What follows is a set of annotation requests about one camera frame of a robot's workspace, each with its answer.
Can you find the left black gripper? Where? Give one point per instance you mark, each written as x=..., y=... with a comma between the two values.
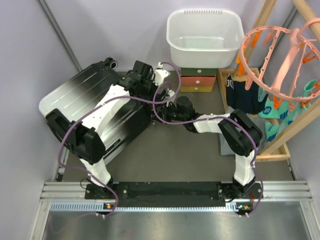
x=150, y=79

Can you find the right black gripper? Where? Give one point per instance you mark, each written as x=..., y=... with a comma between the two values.
x=165, y=111

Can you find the black and white suitcase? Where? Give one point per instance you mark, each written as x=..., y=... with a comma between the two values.
x=81, y=94

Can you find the white plastic basin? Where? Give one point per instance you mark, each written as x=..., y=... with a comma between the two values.
x=204, y=37

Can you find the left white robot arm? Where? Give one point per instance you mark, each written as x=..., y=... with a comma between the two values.
x=85, y=137

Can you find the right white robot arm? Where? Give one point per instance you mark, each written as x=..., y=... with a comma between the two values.
x=240, y=132

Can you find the small colourful drawer cabinet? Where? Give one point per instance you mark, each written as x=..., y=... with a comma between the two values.
x=197, y=80

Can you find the dark navy garment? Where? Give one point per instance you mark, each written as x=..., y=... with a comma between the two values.
x=250, y=101

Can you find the grey button shirt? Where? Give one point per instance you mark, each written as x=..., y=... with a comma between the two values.
x=225, y=149

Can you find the teal patterned sock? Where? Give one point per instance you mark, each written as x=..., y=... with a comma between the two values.
x=284, y=112

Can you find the pink round clip hanger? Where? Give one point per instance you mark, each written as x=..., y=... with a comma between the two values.
x=287, y=50

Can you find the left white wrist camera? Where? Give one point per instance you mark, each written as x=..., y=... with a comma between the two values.
x=160, y=74

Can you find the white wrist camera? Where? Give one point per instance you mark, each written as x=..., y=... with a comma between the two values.
x=170, y=95
x=160, y=74

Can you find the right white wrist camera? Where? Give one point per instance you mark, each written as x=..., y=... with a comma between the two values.
x=170, y=95

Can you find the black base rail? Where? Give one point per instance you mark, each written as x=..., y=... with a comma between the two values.
x=171, y=194

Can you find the wooden drying rack frame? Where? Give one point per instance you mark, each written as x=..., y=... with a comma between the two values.
x=277, y=149

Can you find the aluminium frame rail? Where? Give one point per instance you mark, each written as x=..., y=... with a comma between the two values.
x=271, y=210

